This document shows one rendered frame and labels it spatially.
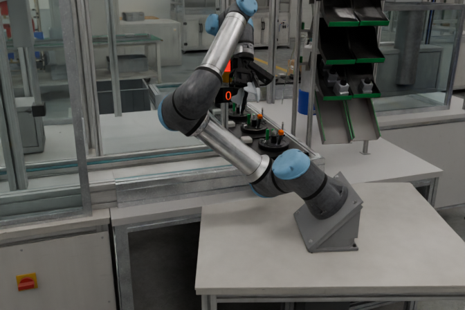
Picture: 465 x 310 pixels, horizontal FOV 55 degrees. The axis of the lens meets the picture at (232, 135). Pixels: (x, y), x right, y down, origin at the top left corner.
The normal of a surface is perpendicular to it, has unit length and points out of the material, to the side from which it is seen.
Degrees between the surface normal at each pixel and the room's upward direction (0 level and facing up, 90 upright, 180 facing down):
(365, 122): 45
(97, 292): 90
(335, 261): 0
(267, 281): 0
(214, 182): 90
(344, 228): 90
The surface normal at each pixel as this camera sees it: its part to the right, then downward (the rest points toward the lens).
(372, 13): 0.06, -0.72
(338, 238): 0.07, 0.32
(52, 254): 0.31, 0.32
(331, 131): 0.10, -0.44
